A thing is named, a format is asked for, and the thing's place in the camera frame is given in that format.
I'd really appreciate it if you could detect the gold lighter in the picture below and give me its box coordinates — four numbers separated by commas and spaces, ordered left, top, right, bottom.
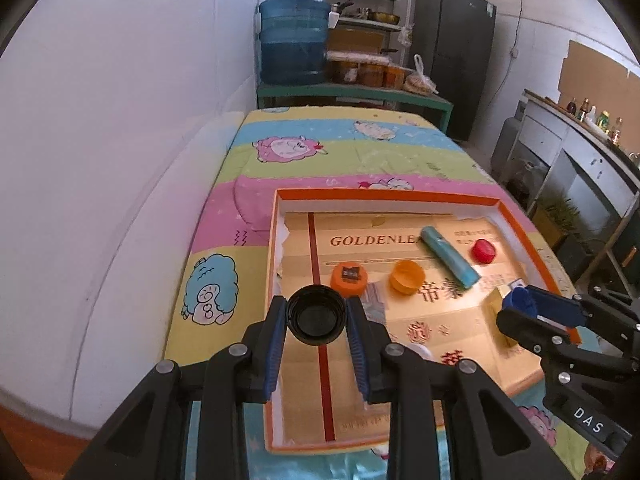
482, 285, 518, 349

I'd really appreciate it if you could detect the red cola bottle cap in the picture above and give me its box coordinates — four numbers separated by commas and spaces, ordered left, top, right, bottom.
471, 238, 497, 264

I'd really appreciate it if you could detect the white QR code cap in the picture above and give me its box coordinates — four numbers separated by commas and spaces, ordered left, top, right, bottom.
407, 342, 436, 362

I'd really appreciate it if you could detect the teal lighter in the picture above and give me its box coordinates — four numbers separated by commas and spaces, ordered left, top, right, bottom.
420, 226, 480, 289

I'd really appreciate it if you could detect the plain orange bottle cap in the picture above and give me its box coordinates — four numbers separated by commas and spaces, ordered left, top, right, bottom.
388, 260, 425, 295

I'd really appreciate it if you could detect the clear patterned lighter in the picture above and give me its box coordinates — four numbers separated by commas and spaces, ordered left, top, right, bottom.
360, 283, 386, 325

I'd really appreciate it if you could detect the orange cap with label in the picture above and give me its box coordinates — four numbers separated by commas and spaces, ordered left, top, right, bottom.
330, 261, 369, 298

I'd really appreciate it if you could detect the black bottle cap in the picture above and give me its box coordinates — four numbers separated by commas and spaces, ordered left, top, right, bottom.
286, 285, 347, 347

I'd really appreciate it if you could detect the blue bottle cap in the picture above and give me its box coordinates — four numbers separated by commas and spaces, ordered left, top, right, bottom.
502, 287, 538, 318

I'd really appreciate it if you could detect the white Hello Kitty lighter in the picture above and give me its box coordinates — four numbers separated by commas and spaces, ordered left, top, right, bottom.
508, 278, 527, 290

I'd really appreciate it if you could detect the person's right hand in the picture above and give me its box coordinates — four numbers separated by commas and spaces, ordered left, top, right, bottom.
584, 443, 615, 476

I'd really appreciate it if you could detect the potted green plant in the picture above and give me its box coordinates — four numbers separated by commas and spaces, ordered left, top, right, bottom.
532, 197, 579, 249

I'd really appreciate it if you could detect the brown wooden door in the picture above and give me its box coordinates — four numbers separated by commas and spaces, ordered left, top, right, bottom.
0, 408, 89, 479

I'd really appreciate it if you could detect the orange-rimmed cardboard tray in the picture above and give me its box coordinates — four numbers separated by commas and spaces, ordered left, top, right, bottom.
265, 188, 574, 454

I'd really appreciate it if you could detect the white kitchen counter cabinet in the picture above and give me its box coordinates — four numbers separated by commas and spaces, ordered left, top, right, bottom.
490, 91, 639, 296

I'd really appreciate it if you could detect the colourful cartoon quilt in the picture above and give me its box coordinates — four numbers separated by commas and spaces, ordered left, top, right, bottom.
165, 107, 587, 477

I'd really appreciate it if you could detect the green dish soap bottle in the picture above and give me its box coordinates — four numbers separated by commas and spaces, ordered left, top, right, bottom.
597, 110, 610, 133

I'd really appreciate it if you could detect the plastic bag of food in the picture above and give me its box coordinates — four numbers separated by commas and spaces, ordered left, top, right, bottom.
402, 54, 438, 96

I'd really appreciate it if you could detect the black refrigerator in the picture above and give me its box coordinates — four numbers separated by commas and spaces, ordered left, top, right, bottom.
410, 0, 497, 141

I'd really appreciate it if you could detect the cardboard box on shelf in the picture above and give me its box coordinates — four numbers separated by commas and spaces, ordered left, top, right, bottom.
326, 27, 385, 54

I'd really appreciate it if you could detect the blue water jug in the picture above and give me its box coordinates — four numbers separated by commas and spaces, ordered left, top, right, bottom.
259, 0, 331, 86

